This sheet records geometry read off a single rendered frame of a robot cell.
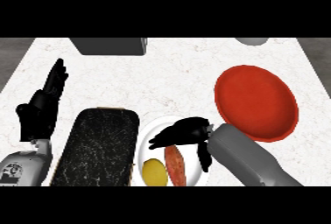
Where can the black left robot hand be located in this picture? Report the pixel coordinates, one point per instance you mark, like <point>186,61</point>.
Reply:
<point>40,110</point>

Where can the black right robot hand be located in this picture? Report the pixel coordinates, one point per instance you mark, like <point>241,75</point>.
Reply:
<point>185,134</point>

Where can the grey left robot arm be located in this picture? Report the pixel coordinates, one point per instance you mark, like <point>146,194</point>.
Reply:
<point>21,167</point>

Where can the white plate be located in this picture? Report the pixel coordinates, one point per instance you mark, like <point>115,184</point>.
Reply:
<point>148,151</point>

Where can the orange sweet potato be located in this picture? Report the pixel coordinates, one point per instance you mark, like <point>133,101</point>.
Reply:
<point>176,166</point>

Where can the red bowl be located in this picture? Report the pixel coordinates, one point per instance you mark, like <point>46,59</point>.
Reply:
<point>256,102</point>

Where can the yellow round fruit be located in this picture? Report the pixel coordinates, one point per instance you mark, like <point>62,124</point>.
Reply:
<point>154,172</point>

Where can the black speckled cutting board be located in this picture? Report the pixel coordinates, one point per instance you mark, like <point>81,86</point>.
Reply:
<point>96,147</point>

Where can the dark grey box appliance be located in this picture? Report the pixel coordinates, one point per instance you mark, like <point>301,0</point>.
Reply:
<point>111,46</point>

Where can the grey round object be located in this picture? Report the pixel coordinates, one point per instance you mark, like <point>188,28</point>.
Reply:
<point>251,41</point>

